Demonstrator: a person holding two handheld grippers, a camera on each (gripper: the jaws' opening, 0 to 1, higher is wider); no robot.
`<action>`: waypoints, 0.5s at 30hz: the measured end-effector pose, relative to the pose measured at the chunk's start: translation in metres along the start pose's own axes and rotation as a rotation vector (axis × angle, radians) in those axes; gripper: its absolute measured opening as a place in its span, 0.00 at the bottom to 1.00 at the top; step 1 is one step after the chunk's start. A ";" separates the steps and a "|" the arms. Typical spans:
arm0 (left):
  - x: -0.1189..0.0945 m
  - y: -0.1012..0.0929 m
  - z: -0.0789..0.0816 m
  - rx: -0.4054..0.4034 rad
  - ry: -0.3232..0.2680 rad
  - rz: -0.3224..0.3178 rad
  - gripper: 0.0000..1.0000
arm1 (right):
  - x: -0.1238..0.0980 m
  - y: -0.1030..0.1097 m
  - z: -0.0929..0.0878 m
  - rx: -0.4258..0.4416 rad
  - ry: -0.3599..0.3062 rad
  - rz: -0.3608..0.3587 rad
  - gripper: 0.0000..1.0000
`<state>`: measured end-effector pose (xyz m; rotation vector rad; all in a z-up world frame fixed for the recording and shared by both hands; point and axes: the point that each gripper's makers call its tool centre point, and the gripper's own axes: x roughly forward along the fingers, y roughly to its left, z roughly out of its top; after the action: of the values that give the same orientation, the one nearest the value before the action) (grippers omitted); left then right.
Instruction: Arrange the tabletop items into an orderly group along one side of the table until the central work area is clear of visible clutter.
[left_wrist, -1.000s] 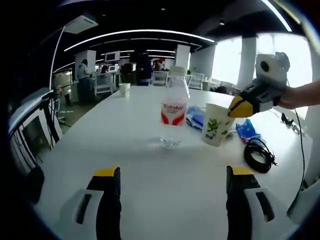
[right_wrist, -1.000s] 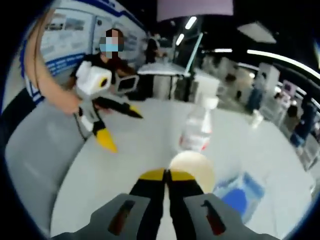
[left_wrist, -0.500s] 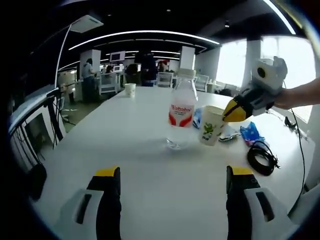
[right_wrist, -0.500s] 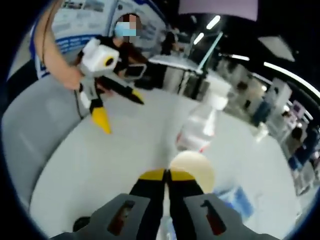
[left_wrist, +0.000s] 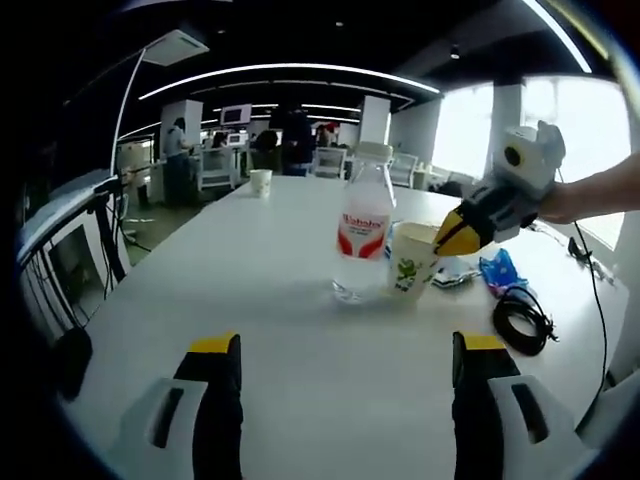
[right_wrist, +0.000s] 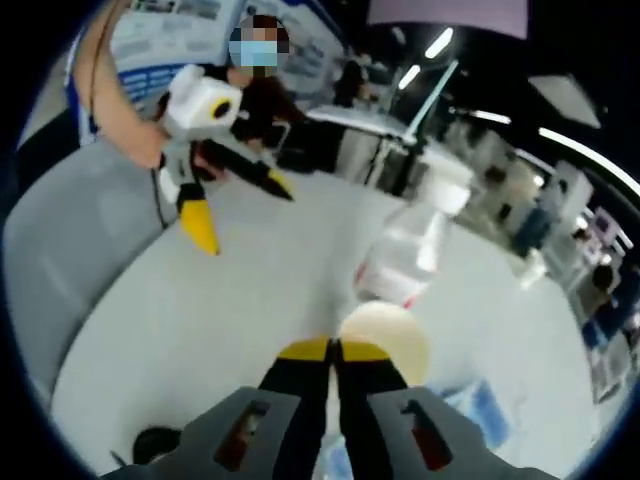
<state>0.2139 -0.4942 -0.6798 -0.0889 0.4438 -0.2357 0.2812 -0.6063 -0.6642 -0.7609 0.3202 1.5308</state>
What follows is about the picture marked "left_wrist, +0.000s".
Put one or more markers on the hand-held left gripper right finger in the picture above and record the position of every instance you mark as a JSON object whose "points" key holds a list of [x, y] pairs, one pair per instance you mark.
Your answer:
{"points": [[500, 430]]}

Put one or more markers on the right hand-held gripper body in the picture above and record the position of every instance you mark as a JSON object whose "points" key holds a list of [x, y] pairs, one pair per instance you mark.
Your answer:
{"points": [[520, 175]]}

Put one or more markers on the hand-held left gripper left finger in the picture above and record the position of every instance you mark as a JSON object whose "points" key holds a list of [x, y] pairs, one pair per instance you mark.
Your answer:
{"points": [[180, 430]]}

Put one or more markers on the blue tissue packet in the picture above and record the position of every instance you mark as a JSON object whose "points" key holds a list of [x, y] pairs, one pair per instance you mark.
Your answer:
{"points": [[500, 270]]}

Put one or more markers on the green print paper cup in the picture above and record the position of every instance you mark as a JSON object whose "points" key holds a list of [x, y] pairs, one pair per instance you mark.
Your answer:
{"points": [[410, 272]]}

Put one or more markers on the clear plastic water bottle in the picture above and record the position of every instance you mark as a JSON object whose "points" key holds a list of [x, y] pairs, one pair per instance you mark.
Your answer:
{"points": [[362, 220]]}

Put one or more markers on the plain white paper cup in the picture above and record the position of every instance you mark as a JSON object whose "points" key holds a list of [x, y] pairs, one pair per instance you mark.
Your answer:
{"points": [[260, 184]]}

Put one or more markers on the person's right hand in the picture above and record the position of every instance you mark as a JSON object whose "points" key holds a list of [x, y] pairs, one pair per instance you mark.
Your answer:
{"points": [[560, 202]]}

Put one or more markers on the white office chair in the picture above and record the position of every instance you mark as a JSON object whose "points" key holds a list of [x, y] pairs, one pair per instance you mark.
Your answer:
{"points": [[217, 170], [327, 162], [406, 170]]}

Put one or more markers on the black clip stand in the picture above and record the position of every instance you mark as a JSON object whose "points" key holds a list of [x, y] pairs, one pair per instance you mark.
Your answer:
{"points": [[577, 249]]}

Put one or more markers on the white table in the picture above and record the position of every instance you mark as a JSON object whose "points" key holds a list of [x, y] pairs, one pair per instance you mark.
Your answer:
{"points": [[250, 260]]}

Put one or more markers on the white side desk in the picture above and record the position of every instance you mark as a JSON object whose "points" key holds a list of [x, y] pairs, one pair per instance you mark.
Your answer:
{"points": [[60, 215]]}

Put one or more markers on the white floor lamp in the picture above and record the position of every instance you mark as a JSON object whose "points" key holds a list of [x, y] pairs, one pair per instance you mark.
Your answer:
{"points": [[172, 47]]}

